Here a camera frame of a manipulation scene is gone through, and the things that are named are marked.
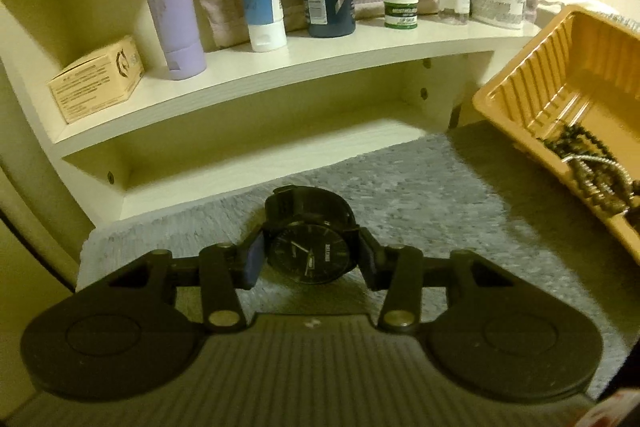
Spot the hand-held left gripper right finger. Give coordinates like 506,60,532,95
357,232,546,333

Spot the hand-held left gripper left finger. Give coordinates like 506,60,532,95
80,232,266,334

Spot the all-black wrist watch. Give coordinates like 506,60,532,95
263,185,373,280

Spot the long brown wooden bead necklace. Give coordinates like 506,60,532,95
570,157,640,214

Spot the dark small bead necklace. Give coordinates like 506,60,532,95
537,122,617,162

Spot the white pearl necklace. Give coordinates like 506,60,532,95
564,154,621,175

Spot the orange ribbed plastic tray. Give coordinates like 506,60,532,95
471,4,640,265

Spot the grey-blue fluffy mat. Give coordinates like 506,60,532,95
75,122,631,408

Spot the white wooden shelf unit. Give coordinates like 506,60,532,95
0,0,543,228

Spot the tan cardboard box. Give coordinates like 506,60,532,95
47,35,146,125

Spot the small green-label jar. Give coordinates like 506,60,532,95
382,0,421,31

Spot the purple cosmetic tube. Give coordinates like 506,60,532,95
132,0,208,81

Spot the grey woven pillow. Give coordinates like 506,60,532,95
597,7,640,35

